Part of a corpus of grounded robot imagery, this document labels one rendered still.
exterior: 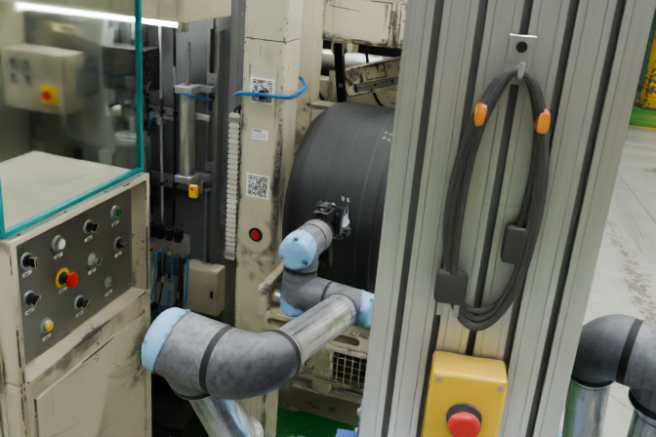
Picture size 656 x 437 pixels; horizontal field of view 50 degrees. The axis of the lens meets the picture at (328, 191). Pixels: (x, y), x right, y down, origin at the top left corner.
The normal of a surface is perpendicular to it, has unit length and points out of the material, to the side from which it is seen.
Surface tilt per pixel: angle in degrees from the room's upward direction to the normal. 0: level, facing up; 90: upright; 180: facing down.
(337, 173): 55
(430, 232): 90
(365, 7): 90
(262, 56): 90
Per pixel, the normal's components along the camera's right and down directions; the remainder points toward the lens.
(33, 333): 0.95, 0.18
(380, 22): -0.32, 0.30
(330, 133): -0.11, -0.62
